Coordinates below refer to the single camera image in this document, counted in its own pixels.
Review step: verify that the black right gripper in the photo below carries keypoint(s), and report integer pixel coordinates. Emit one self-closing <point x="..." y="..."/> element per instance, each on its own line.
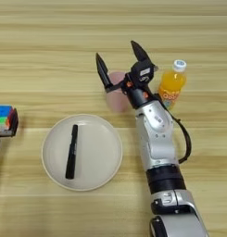
<point x="139" y="94"/>

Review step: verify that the multicolour puzzle cube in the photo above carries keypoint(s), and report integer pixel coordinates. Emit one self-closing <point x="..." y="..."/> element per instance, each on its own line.
<point x="2" y="118"/>

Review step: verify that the pink plastic cup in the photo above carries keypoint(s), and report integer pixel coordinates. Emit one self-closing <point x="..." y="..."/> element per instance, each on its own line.
<point x="118" y="100"/>

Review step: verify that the orange juice bottle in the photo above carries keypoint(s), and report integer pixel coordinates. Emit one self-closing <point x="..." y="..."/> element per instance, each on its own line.
<point x="172" y="86"/>

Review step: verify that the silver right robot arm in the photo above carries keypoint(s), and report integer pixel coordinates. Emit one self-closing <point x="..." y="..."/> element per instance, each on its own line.
<point x="158" y="139"/>

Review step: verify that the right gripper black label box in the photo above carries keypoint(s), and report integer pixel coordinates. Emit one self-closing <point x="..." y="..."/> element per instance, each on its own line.
<point x="143" y="73"/>

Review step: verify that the black marker pen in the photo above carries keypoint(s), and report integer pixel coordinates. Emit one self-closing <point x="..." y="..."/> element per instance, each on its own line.
<point x="71" y="154"/>

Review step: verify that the round beige plate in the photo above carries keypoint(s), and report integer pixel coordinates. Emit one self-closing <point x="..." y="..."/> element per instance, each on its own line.
<point x="96" y="154"/>

